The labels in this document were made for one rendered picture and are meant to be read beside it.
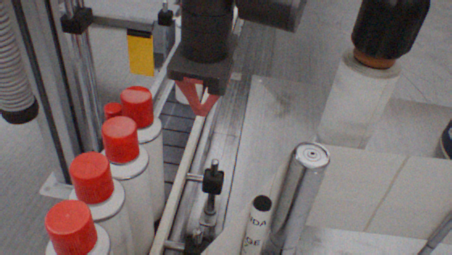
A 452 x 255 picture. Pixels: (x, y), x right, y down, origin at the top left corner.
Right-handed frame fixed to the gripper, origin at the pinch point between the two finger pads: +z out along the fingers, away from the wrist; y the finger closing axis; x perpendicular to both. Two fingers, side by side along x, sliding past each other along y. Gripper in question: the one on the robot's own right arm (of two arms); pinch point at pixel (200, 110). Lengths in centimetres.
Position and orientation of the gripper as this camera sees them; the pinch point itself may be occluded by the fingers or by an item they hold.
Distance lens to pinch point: 49.9
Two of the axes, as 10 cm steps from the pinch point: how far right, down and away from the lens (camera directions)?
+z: -1.0, 7.3, 6.7
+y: 1.7, -6.5, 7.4
